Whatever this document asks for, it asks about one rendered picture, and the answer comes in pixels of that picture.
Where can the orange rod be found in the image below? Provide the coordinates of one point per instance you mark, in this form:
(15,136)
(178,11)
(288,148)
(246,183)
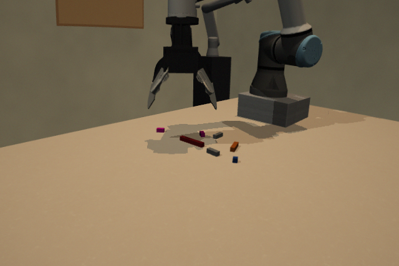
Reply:
(234,146)

